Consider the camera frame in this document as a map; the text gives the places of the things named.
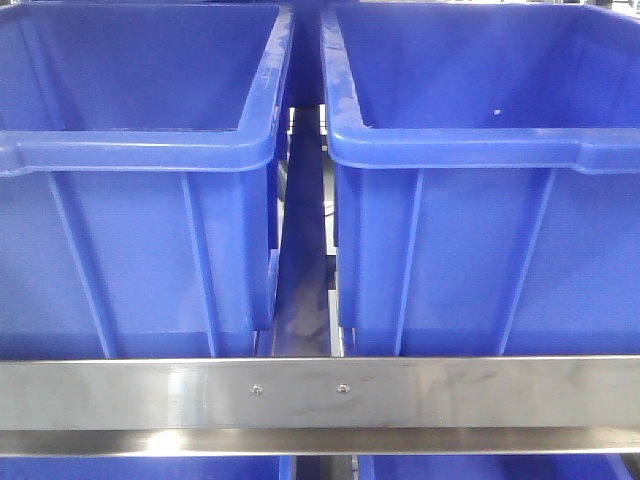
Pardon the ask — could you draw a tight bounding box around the blue bin front left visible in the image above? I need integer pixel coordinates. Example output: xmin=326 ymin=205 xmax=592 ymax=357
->
xmin=1 ymin=1 xmax=293 ymax=360

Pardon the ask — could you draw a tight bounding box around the blue bin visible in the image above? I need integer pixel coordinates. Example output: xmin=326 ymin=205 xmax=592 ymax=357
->
xmin=1 ymin=1 xmax=293 ymax=360
xmin=321 ymin=3 xmax=639 ymax=356

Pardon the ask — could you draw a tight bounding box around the steel shelf front rail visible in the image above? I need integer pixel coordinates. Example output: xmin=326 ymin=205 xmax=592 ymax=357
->
xmin=1 ymin=356 xmax=639 ymax=457

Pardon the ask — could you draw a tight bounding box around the blue bin shelf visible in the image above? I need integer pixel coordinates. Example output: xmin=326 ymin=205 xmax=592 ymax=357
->
xmin=1 ymin=456 xmax=295 ymax=479
xmin=358 ymin=454 xmax=632 ymax=479

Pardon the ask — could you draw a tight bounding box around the left screw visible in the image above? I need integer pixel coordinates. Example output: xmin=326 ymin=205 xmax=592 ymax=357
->
xmin=250 ymin=384 xmax=264 ymax=396

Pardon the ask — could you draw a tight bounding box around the blue bin front right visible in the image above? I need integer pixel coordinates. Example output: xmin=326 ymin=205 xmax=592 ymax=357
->
xmin=321 ymin=3 xmax=639 ymax=356

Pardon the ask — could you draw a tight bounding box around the blue bin lower shelf right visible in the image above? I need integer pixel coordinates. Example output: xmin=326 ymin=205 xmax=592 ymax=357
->
xmin=358 ymin=454 xmax=632 ymax=479

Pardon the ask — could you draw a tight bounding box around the blue bin lower shelf left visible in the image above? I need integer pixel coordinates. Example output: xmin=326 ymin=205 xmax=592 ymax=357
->
xmin=1 ymin=456 xmax=295 ymax=479

